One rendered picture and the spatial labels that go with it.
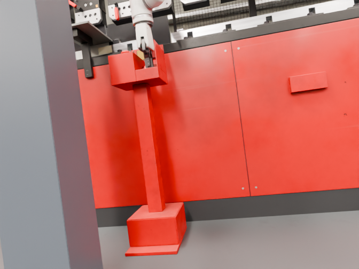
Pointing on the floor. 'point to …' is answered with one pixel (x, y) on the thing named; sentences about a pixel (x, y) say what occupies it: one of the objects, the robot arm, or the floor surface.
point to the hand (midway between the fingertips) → (149, 63)
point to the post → (252, 8)
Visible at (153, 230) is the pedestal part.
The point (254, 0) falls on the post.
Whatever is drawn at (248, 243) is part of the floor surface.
